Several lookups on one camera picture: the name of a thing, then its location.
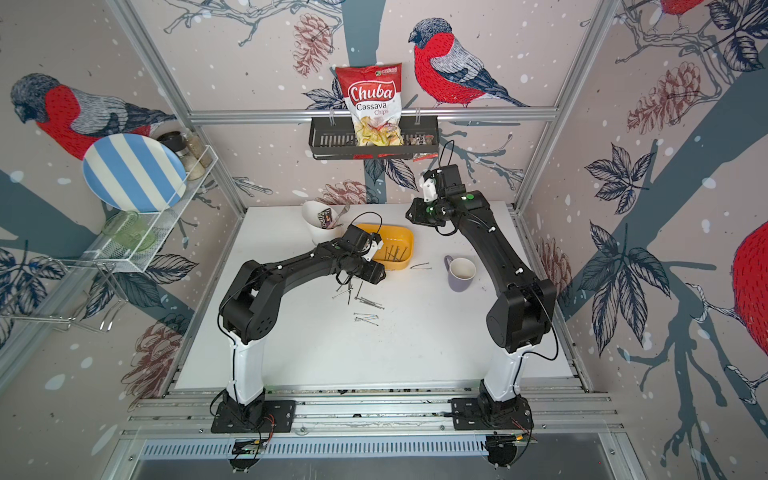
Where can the red cassava chips bag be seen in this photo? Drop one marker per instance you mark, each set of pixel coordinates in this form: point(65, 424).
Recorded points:
point(373, 97)

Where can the dark lid spice jar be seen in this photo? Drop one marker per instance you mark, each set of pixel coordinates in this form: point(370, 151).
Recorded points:
point(175, 141)

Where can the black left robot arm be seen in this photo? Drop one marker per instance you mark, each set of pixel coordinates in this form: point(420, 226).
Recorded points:
point(250, 308)

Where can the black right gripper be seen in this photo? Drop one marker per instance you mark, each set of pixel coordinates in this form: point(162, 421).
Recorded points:
point(414, 216)

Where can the purple ceramic mug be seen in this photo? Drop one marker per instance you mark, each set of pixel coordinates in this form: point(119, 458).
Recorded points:
point(461, 272)

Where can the clear wire wall shelf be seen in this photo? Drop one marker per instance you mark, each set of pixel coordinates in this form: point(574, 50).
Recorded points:
point(106, 254)

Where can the green glass cup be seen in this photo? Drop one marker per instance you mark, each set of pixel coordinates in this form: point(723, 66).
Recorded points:
point(129, 231)

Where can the light spice jar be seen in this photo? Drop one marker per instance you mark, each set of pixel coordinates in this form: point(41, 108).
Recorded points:
point(198, 149)

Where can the blue white striped plate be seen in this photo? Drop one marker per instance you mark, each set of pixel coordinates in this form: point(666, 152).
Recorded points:
point(134, 173)

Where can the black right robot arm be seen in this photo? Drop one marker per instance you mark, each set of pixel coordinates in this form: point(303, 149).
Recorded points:
point(521, 315)

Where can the white utensil holder cup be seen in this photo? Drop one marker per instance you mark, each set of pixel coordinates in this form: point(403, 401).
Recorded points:
point(322, 221)

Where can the yellow plastic storage box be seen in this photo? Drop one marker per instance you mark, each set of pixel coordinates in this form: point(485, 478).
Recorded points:
point(398, 244)

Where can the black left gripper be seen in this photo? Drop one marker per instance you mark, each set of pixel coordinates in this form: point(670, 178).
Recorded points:
point(375, 273)

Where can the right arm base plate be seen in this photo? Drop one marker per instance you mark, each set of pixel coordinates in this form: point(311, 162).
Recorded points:
point(483, 412)

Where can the black wire wall basket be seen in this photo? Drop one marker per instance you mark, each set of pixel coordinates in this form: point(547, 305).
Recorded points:
point(414, 138)

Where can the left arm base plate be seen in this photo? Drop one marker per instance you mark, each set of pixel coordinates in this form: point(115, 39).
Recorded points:
point(260, 416)

